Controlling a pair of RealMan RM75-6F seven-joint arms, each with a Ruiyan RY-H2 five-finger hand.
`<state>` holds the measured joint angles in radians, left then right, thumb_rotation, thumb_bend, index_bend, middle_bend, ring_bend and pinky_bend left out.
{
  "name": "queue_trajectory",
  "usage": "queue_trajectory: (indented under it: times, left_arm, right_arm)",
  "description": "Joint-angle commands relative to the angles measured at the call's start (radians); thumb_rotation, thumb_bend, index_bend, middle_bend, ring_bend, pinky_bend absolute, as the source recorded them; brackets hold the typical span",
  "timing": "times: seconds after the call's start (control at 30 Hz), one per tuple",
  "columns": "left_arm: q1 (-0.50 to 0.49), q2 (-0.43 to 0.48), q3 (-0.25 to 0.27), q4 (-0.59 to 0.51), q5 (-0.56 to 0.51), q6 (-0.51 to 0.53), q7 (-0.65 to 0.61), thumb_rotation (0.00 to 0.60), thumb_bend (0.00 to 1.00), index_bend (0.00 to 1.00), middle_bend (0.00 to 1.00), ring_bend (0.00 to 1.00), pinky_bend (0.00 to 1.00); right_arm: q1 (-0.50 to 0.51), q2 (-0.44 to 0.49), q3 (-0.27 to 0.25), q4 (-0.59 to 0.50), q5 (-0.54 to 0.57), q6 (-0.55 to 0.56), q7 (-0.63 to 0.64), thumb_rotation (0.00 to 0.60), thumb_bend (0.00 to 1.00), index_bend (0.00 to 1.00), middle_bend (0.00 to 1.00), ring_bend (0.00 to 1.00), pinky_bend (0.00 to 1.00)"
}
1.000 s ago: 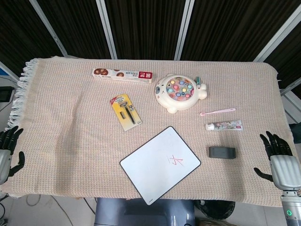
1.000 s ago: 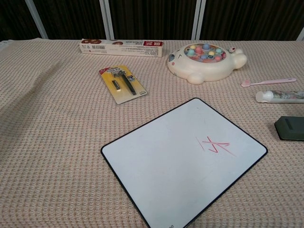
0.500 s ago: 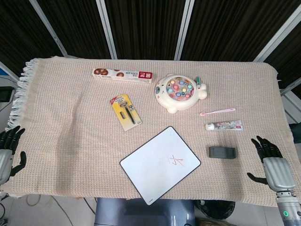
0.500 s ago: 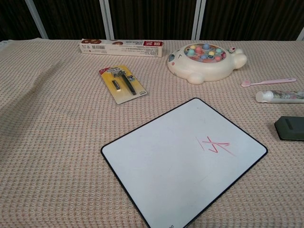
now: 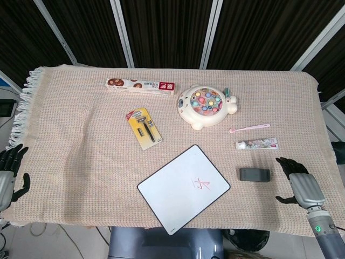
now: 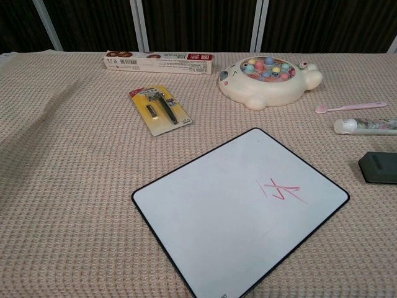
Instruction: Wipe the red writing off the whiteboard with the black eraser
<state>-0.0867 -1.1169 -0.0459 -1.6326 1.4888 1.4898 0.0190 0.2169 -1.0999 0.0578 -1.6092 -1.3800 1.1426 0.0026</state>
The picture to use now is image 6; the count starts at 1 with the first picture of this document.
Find grey whiteboard eraser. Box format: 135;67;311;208
358;151;397;184

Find long cookie box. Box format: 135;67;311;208
103;50;215;76

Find floral toothpaste tube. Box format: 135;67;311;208
333;117;397;136

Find white rectangular board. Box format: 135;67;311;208
131;127;350;298

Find razor in yellow blister pack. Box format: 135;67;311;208
128;85;193;137

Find beige waffle-weave tablecloth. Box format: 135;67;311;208
0;51;397;298

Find cream fishing game toy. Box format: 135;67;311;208
218;55;323;110

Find pink toothbrush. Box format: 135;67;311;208
314;101;388;114

